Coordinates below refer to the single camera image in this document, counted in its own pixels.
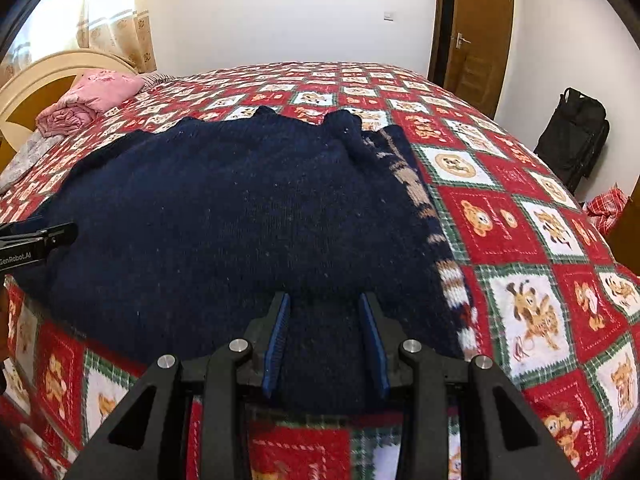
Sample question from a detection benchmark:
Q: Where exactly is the grey striped pillow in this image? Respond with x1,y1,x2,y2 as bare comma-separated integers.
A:
135,72,178,92

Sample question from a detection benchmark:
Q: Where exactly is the black fabric bag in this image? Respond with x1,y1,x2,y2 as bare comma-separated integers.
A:
533,87,611,194

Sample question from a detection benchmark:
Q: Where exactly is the red checked printed blanket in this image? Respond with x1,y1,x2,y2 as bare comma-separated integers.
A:
0,60,640,480

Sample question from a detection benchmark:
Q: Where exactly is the cream wooden headboard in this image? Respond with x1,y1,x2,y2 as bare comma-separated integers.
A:
0,49,139,162

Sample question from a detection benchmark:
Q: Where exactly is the navy patterned knit sweater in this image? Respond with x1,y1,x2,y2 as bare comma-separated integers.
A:
15,105,477,417

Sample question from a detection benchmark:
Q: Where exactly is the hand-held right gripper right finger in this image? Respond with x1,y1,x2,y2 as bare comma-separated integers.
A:
357,291,583,480

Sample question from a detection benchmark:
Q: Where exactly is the patterned beige curtain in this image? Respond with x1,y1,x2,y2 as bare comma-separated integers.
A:
0,0,159,75

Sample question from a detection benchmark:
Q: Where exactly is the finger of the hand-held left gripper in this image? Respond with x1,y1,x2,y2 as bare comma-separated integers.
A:
0,222,79,253

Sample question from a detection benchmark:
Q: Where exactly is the brown wooden door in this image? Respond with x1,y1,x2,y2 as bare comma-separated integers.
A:
442,0,516,119

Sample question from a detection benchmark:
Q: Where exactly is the red checked cloth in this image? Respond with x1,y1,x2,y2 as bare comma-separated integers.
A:
584,185,627,234

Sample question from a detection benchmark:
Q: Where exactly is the pink folded quilt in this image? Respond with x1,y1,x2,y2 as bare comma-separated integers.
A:
36,70,147,138

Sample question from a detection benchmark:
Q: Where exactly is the grey floral cloth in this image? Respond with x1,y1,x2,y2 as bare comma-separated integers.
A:
0,132,67,194

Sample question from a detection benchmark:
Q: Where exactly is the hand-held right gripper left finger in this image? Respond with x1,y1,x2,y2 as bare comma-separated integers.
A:
65,291,293,480

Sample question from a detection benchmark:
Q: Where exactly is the brown wooden furniture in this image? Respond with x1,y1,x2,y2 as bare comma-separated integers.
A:
607,195,640,277

